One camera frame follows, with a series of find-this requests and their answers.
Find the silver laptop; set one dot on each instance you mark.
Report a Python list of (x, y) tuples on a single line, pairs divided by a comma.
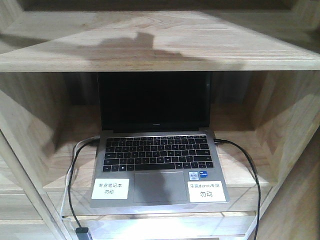
[(156, 147)]

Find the wooden bookshelf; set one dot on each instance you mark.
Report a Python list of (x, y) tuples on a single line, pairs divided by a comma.
[(45, 42)]

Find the grey usb hub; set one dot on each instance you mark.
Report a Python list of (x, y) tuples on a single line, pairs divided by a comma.
[(83, 233)]

